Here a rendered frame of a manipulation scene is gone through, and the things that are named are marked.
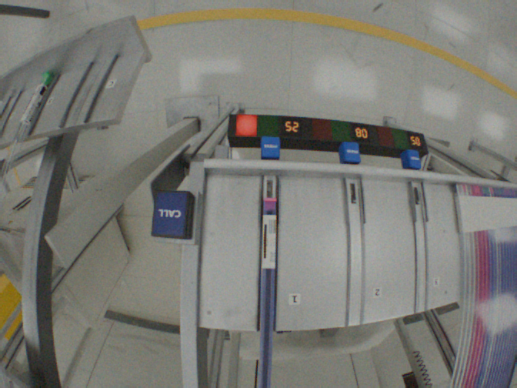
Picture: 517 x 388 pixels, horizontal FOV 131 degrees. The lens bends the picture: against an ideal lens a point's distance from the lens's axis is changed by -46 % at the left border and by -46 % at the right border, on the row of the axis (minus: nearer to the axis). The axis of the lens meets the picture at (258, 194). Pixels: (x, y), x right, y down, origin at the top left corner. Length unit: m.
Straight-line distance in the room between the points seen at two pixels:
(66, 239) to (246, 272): 0.26
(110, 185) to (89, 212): 0.07
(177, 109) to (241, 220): 0.83
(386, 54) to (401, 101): 0.24
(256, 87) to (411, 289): 0.88
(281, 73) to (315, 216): 0.78
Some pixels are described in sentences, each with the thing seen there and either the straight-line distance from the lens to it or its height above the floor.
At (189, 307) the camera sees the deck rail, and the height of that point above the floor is 0.84.
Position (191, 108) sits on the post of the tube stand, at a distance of 1.01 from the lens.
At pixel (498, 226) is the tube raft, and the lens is 0.52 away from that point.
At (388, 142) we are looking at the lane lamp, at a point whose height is 0.67.
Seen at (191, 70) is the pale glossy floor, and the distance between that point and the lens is 1.02.
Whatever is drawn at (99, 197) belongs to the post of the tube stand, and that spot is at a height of 0.70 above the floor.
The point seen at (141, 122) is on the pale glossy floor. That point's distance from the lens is 1.14.
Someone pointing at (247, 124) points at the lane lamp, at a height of 0.66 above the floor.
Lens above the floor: 0.97
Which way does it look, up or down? 61 degrees down
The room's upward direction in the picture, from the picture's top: 179 degrees counter-clockwise
